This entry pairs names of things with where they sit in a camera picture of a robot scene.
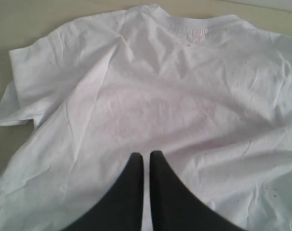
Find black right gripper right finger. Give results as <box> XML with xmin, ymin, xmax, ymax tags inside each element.
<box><xmin>150</xmin><ymin>151</ymin><xmax>235</xmax><ymax>231</ymax></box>

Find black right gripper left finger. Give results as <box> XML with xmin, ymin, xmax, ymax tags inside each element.
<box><xmin>64</xmin><ymin>153</ymin><xmax>143</xmax><ymax>231</ymax></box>

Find white t-shirt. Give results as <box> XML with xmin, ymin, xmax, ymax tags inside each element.
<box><xmin>0</xmin><ymin>5</ymin><xmax>292</xmax><ymax>231</ymax></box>

